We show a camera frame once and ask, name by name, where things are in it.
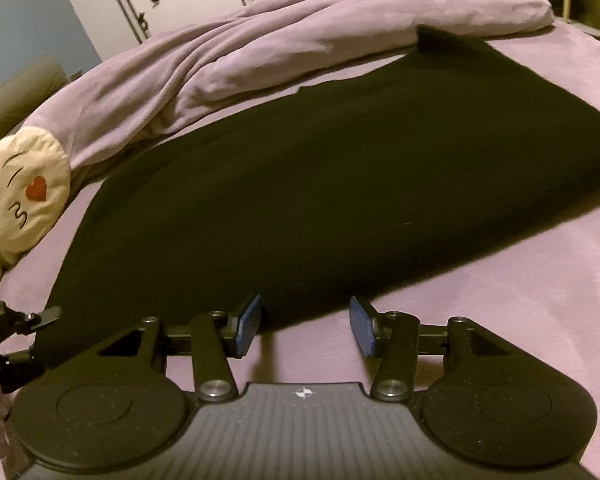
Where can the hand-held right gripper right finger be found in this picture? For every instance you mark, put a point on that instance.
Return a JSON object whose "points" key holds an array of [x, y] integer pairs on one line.
{"points": [[362, 327]]}

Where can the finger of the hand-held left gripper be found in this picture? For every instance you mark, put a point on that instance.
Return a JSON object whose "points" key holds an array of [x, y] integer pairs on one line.
{"points": [[42, 317]]}

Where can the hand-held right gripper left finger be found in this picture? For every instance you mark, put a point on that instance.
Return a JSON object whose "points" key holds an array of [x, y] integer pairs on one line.
{"points": [[247, 326]]}

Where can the black knit sweater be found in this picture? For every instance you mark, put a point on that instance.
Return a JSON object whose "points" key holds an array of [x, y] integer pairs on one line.
{"points": [[330, 185]]}

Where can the yellow emoji face pillow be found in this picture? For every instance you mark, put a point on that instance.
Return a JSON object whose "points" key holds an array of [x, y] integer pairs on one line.
{"points": [[25, 195]]}

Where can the green pillow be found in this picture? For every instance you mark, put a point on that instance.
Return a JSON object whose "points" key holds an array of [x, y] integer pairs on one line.
{"points": [[15, 100]]}

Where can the purple duvet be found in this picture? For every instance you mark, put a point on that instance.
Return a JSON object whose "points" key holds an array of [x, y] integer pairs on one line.
{"points": [[230, 60]]}

